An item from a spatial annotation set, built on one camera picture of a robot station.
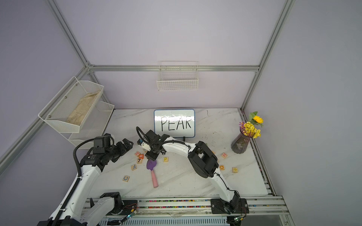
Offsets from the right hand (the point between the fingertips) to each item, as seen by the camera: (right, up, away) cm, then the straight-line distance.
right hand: (147, 156), depth 89 cm
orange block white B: (-5, -1, +4) cm, 6 cm away
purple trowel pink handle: (+3, -5, -1) cm, 6 cm away
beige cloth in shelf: (-35, +26, -12) cm, 45 cm away
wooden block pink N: (-8, +1, +4) cm, 9 cm away
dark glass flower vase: (+59, +9, -1) cm, 60 cm away
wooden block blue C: (-11, -12, -6) cm, 17 cm away
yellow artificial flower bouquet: (+62, +18, -11) cm, 66 cm away
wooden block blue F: (-8, -7, -2) cm, 10 cm away
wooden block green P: (+12, -3, +2) cm, 12 cm away
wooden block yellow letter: (+55, -8, -3) cm, 56 cm away
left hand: (-9, +6, -8) cm, 14 cm away
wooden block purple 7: (-5, -3, +1) cm, 7 cm away
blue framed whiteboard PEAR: (+18, +21, +10) cm, 29 cm away
